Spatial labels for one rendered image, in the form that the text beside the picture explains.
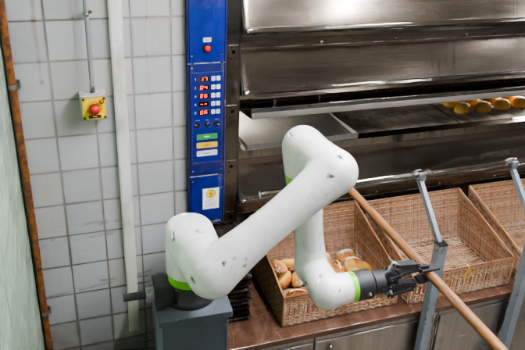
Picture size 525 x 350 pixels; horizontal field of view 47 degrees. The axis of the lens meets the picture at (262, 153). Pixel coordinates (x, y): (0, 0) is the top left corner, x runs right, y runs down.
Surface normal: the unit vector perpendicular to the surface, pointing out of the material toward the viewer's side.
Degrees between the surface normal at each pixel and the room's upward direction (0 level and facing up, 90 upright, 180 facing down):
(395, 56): 70
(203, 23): 90
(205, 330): 90
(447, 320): 90
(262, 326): 0
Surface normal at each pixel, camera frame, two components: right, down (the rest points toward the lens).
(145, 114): 0.32, 0.42
